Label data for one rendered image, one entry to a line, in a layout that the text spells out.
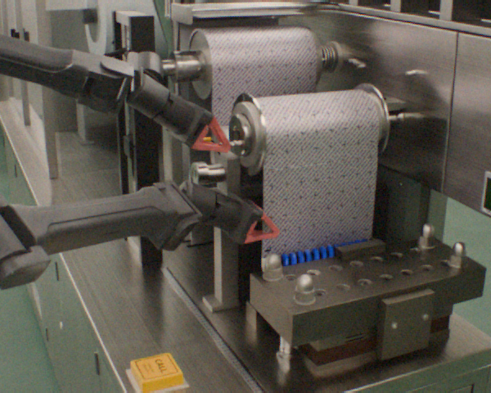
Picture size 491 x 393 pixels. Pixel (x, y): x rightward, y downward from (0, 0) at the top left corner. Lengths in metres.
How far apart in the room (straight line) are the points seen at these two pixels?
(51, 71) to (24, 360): 1.98
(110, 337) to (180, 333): 0.13
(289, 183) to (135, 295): 0.41
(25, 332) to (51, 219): 2.32
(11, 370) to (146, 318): 1.62
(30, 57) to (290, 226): 0.54
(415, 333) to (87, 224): 0.61
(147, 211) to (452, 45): 0.61
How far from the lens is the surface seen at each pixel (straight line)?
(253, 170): 1.23
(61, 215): 0.87
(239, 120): 1.22
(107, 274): 1.53
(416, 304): 1.20
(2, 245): 0.78
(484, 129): 1.21
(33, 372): 2.88
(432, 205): 1.63
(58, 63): 1.12
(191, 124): 1.17
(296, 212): 1.26
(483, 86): 1.21
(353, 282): 1.20
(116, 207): 0.96
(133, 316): 1.36
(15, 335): 3.15
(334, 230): 1.32
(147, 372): 1.15
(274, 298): 1.14
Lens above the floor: 1.57
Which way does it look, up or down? 20 degrees down
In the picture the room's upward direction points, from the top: 1 degrees clockwise
